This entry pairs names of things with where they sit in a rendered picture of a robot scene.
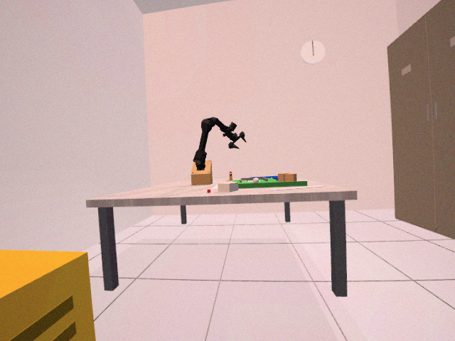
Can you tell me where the green flat mat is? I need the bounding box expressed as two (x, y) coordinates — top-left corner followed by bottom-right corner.
(233, 178), (307, 188)

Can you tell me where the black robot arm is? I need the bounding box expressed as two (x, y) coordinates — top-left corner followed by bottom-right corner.
(193, 117), (237, 171)

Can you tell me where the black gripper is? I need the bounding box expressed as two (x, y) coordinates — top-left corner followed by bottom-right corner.
(228, 131), (246, 148)

